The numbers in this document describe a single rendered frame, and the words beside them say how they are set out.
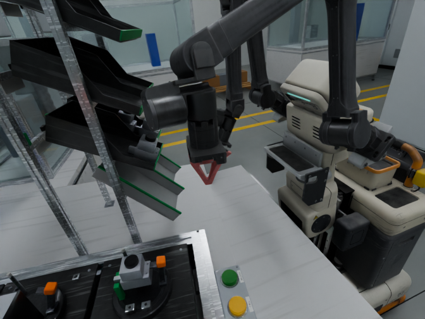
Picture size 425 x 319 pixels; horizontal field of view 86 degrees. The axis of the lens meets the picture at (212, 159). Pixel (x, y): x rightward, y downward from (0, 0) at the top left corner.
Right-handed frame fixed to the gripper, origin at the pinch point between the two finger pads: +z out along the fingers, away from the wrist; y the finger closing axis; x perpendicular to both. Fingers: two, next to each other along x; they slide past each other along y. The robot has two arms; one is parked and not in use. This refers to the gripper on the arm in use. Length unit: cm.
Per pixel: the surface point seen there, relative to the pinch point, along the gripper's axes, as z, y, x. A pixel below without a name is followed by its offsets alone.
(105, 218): 37, -39, -40
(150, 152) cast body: 0.1, -18.7, -13.1
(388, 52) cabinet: 58, -552, 603
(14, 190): 38, -76, -94
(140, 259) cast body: 15.2, 4.3, -17.4
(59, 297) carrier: 25.0, 2.0, -39.1
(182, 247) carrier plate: 26.3, -6.2, -8.7
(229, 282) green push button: 26.1, 7.3, 1.9
